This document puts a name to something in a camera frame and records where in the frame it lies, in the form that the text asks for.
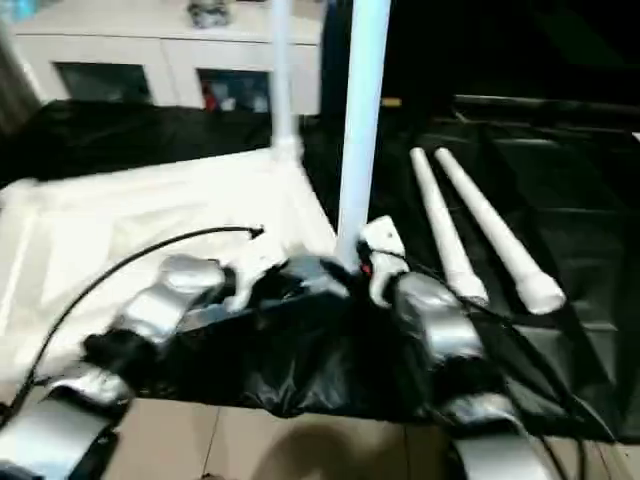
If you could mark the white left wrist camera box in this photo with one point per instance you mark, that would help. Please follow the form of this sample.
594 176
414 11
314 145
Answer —
250 262

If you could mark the white plastic table top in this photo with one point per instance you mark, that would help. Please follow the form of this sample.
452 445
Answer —
130 220

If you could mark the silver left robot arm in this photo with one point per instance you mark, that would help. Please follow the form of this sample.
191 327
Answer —
130 330

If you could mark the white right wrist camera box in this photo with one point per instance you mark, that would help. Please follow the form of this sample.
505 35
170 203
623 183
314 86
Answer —
378 245

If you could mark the grey curtain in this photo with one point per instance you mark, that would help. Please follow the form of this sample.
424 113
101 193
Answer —
12 80

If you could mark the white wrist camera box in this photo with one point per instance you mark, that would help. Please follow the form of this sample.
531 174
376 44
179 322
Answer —
378 245
250 262

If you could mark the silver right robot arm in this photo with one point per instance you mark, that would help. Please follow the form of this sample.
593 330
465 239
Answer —
440 330

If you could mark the white plastic table leg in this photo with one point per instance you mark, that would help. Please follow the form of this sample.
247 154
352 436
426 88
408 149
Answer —
362 110
282 70
440 220
495 225

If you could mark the dark object on cabinet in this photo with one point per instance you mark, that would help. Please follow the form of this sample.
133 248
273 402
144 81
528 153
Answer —
210 12

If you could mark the black plastic mat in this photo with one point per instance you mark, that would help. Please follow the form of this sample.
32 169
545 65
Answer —
300 370

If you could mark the long black bar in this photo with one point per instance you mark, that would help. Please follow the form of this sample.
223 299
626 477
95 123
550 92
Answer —
550 108

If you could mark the white sideboard with glass doors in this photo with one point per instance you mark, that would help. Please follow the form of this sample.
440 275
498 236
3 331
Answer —
160 55

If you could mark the small beige label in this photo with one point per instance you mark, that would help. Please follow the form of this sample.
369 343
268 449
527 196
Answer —
391 101

